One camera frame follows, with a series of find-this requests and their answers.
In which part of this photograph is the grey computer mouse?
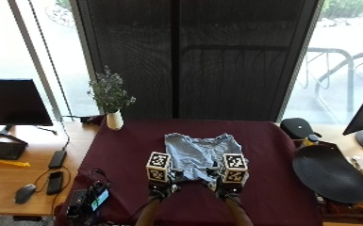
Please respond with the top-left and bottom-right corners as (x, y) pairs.
(12, 183), (37, 205)

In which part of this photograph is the metal bicycle rack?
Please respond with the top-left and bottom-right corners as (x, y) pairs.
(297, 47), (363, 124)

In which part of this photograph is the person's left hand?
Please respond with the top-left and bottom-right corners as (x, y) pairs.
(147, 170), (188, 200)

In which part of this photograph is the black pouch case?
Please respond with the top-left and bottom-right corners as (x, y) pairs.
(279, 117), (323, 140)

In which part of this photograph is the black keyboard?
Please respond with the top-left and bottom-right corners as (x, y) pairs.
(0, 140), (28, 161)

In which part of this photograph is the white marker cube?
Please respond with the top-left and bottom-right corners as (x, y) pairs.
(219, 153), (249, 185)
(144, 151), (172, 183)

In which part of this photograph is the person's right hand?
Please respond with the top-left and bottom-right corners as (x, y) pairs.
(204, 161), (248, 200)

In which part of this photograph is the black camera device with screen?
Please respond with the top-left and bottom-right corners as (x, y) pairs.
(65, 180), (112, 225)

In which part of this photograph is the white vase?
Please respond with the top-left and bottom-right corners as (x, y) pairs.
(105, 108), (124, 132)

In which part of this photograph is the black computer monitor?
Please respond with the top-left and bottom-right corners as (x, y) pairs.
(0, 78), (53, 141)

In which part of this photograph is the yellow strip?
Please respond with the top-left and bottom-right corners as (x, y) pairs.
(0, 158), (32, 169)

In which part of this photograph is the dark red tablecloth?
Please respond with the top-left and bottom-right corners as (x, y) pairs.
(53, 118), (324, 226)

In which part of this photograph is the black phone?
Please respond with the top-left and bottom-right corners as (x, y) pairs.
(45, 170), (65, 196)

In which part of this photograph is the light blue shirt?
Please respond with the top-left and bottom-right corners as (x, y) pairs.
(163, 132), (244, 184)

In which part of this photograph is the black power adapter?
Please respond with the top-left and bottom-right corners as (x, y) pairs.
(47, 149), (68, 170)

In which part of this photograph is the black cable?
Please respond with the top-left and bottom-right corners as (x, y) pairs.
(27, 0), (75, 152)

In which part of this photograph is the wooden desk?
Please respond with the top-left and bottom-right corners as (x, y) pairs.
(0, 121), (103, 218)

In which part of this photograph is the black mesh roller blind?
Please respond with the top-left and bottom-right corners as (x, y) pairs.
(69, 0), (325, 122)

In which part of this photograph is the small purple flower bunch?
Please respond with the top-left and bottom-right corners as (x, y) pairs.
(85, 65), (137, 115)

